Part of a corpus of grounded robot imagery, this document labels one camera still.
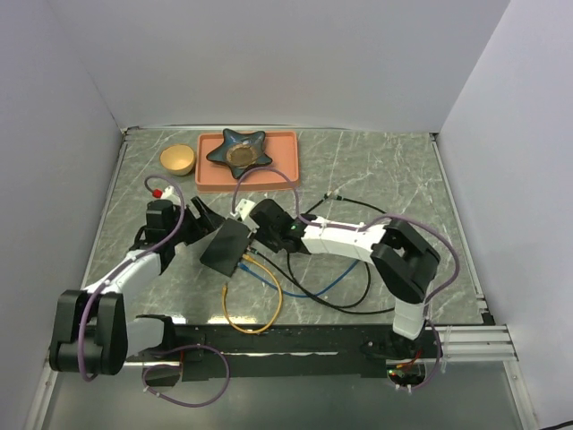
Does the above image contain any blue star-shaped dish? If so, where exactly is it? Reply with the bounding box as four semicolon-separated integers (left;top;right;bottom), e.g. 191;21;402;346
206;128;273;179

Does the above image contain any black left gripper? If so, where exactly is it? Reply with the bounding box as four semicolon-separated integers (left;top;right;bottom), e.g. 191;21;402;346
167;196;226;245

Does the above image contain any yellow ethernet cable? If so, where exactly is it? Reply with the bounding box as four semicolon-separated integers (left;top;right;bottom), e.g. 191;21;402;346
221;254;284;335

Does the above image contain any blue ethernet cable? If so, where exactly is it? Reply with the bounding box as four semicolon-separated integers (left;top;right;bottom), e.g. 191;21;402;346
236;259;362;298

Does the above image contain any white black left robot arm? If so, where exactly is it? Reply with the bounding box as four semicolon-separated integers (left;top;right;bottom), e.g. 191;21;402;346
48;197;225;381

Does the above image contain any salmon pink tray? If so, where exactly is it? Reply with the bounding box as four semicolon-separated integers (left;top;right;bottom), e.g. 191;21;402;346
195;131;300;193

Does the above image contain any aluminium frame rail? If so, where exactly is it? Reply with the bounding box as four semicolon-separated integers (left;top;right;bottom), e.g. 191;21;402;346
44;324;520;366

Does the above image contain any yellow wooden bowl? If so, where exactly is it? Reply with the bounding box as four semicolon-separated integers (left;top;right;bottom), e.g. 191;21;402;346
159;144;197;176

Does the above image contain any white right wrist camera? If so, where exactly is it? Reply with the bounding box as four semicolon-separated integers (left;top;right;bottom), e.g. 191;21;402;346
230;199;256;225

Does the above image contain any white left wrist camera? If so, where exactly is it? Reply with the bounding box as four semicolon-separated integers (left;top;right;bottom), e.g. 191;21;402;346
151;185;184;206

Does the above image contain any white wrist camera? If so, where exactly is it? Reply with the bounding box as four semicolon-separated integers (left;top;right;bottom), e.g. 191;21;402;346
230;199;256;225
151;185;184;206

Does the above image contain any black network switch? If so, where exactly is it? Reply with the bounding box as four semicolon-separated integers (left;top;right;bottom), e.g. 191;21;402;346
200;218;251;278

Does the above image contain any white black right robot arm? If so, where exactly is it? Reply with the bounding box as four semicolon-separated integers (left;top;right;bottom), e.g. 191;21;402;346
238;199;440;357

